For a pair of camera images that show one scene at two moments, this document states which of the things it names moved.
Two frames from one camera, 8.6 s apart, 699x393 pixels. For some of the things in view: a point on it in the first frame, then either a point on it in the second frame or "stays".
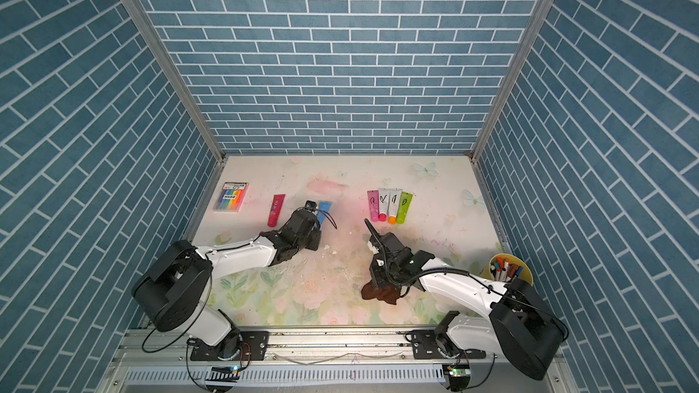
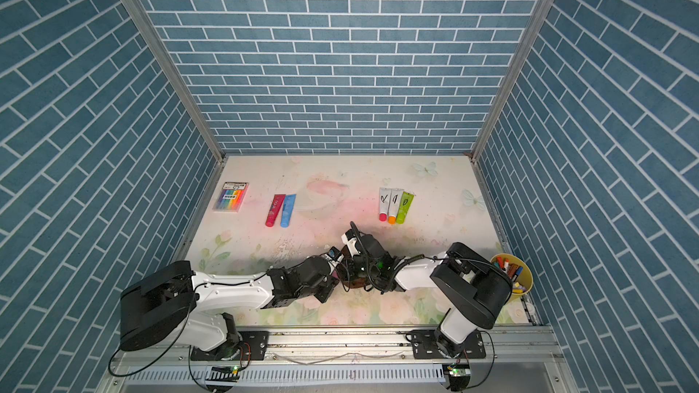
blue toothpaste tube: [326, 206] → [288, 210]
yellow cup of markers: [505, 267] stays
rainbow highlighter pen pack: [231, 196] stays
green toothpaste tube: [404, 206] stays
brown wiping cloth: [389, 294] → [355, 268]
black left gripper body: [310, 242] → [321, 290]
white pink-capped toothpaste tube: [383, 195] stays
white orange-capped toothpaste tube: [393, 205] stays
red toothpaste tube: [276, 206] stays
